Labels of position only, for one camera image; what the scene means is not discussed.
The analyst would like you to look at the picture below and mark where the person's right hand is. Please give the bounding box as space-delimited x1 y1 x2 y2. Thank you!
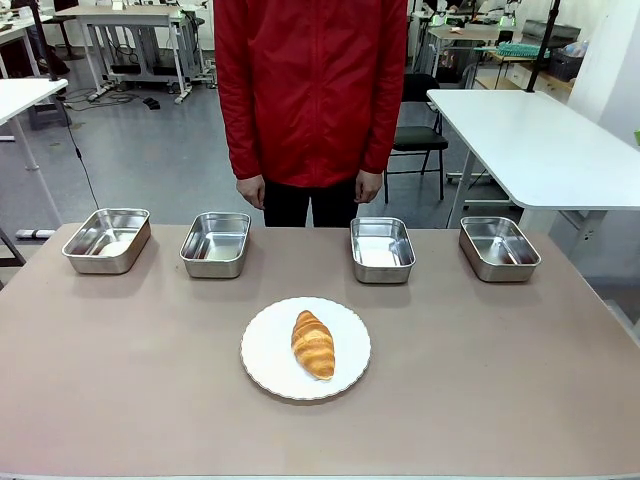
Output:
235 174 266 211

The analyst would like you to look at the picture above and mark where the person's left hand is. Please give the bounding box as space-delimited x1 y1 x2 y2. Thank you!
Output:
353 169 384 205

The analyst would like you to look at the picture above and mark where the steel rectangular container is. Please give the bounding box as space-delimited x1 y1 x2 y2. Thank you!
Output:
349 216 417 285
458 215 543 284
61 207 152 276
179 211 252 280

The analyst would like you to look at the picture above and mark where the golden croissant bread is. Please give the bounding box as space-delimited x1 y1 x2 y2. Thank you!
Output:
290 309 336 382

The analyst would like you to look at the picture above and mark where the black folding chair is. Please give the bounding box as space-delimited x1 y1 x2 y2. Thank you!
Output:
383 73 450 205

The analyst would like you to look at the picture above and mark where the person in red jacket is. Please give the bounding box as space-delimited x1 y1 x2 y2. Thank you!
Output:
212 0 410 229

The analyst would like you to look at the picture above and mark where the white scalloped plate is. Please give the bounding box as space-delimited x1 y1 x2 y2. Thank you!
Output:
240 296 373 402

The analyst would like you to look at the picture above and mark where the large white desk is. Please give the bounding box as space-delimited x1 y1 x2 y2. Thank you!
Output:
425 88 640 251

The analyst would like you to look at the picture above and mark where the white power strip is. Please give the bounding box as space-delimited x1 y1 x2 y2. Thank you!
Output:
86 82 117 104

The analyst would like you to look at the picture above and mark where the wooden shelf desk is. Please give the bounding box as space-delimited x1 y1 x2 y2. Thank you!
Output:
473 47 575 104

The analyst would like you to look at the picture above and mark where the grey workbench table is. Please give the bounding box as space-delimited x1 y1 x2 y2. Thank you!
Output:
54 3 211 105

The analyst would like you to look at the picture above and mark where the teal egg tray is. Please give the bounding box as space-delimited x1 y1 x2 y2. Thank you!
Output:
497 41 550 60

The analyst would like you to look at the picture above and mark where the black pole stand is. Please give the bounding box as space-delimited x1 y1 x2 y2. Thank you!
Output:
29 0 64 83
524 0 561 94

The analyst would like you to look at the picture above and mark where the black storage crate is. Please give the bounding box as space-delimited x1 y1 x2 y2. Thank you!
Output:
548 49 585 83

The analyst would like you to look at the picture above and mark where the black hanging cable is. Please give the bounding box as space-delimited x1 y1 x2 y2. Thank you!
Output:
55 94 101 211

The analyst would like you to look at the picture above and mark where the white desk with cable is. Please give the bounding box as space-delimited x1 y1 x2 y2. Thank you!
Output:
0 77 70 227

